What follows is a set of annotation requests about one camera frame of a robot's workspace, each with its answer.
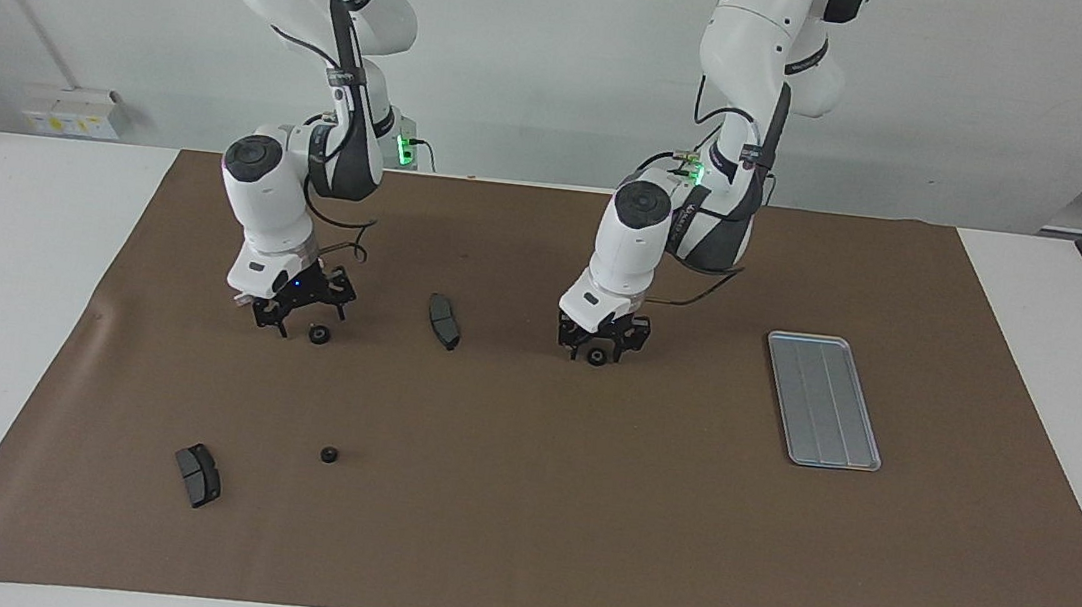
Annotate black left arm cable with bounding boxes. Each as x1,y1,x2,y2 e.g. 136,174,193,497
622,68,776,316

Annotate brown paper table mat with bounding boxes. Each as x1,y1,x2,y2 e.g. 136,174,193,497
0,124,1082,607

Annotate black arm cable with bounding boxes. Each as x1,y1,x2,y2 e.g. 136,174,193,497
250,0,403,269
622,68,776,316

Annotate silver metal ribbed tray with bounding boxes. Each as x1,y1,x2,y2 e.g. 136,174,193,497
754,329,896,474

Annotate stacked grey brake pads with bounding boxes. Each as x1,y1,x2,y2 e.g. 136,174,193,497
170,441,226,512

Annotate single grey brake pad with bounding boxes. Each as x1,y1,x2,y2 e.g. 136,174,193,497
424,292,465,352

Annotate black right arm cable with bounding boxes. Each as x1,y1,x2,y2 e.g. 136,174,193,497
250,0,403,269

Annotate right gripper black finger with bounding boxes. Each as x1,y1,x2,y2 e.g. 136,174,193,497
320,265,363,322
248,297,294,337

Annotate white cardboard box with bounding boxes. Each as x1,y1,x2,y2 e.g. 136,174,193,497
21,82,132,143

